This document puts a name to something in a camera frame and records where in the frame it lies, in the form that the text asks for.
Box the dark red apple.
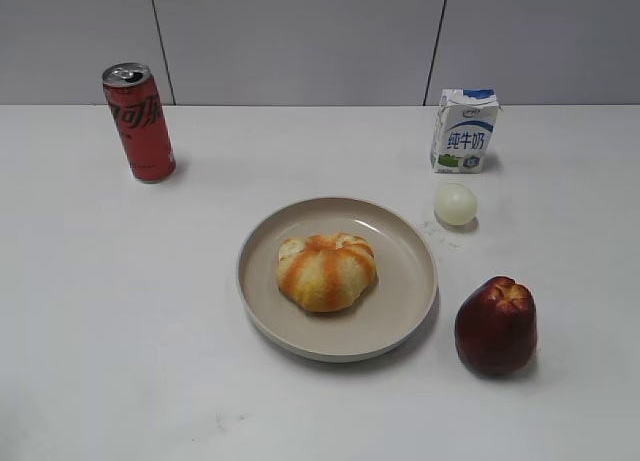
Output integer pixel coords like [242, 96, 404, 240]
[454, 276, 537, 377]

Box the white egg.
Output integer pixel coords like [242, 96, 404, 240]
[434, 183, 478, 226]

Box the red cola can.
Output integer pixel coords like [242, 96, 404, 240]
[102, 62, 176, 183]

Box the white blue milk carton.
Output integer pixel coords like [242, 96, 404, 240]
[430, 89, 500, 174]

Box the striped croissant bread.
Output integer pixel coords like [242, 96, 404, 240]
[276, 233, 377, 313]

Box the beige round plate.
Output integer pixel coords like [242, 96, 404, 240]
[236, 197, 438, 363]

